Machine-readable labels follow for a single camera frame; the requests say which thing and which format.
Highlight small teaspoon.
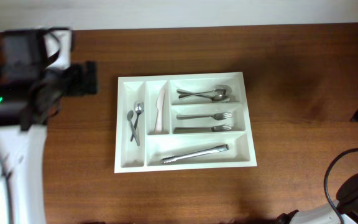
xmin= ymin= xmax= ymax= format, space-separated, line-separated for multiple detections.
xmin=127 ymin=110 xmax=140 ymax=146
xmin=130 ymin=102 xmax=144 ymax=141

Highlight white plastic knife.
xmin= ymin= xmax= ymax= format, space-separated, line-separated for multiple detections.
xmin=154 ymin=89 xmax=165 ymax=134

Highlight metal tablespoon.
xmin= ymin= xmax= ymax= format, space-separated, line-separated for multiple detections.
xmin=177 ymin=88 xmax=231 ymax=103
xmin=177 ymin=85 xmax=232 ymax=100

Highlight metal fork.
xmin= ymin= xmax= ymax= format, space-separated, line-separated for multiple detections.
xmin=173 ymin=124 xmax=233 ymax=134
xmin=176 ymin=112 xmax=233 ymax=121

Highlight metal tongs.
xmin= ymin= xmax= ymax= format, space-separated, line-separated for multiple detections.
xmin=160 ymin=144 xmax=229 ymax=164

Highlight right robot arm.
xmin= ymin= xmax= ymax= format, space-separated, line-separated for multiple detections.
xmin=273 ymin=148 xmax=358 ymax=224

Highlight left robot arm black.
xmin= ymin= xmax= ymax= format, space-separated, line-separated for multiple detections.
xmin=0 ymin=27 xmax=98 ymax=223

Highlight white plastic cutlery tray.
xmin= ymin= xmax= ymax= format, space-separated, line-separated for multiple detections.
xmin=114 ymin=72 xmax=257 ymax=173

